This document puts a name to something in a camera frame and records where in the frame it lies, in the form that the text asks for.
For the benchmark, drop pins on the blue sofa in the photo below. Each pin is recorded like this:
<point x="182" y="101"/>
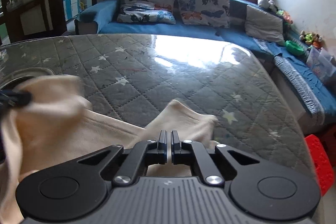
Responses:
<point x="317" y="99"/>

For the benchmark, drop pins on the green round bowl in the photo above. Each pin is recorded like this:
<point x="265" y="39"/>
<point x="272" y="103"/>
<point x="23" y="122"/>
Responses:
<point x="293" y="48"/>

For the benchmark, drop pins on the black white plush toy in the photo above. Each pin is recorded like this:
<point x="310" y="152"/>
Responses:
<point x="267" y="4"/>

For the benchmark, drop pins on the grey plain cushion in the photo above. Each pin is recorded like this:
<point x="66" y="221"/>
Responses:
<point x="260" y="24"/>

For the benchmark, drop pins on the butterfly print pillow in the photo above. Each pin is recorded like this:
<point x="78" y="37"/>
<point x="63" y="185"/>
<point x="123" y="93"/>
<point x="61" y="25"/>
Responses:
<point x="146" y="11"/>
<point x="213" y="13"/>

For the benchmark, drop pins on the left butterfly print pillow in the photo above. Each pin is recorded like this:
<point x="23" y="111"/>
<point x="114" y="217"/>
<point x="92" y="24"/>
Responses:
<point x="146" y="11"/>

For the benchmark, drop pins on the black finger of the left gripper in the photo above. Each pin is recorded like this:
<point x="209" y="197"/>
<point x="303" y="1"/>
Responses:
<point x="10" y="98"/>

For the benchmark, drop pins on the grey quilted star table cover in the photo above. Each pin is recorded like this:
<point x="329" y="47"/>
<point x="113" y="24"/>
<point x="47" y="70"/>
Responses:
<point x="132" y="77"/>

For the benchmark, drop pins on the colourful plush toys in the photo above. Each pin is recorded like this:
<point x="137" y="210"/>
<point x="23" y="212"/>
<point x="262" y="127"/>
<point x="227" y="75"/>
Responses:
<point x="311" y="39"/>

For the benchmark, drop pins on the cream beige garment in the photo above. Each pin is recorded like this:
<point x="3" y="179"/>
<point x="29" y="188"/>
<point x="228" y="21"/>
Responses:
<point x="59" y="125"/>

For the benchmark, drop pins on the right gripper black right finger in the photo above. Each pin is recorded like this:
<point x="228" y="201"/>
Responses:
<point x="239" y="186"/>

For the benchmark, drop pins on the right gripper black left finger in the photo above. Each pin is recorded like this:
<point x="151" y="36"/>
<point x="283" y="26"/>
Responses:
<point x="79" y="190"/>

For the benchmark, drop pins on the red plastic stool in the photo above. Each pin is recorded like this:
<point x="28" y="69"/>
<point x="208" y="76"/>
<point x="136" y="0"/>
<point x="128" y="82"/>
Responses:
<point x="324" y="170"/>

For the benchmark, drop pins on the round black table burner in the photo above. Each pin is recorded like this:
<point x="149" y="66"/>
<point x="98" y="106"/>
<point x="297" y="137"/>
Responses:
<point x="15" y="78"/>

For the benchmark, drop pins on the clear plastic storage box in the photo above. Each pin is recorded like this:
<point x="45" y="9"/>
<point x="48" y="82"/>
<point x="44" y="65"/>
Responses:
<point x="322" y="63"/>

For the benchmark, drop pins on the right butterfly print pillow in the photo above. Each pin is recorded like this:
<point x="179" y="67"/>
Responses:
<point x="213" y="13"/>

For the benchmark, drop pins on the blue white cabinet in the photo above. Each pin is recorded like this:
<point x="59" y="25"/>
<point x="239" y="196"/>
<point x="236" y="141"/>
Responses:
<point x="71" y="9"/>

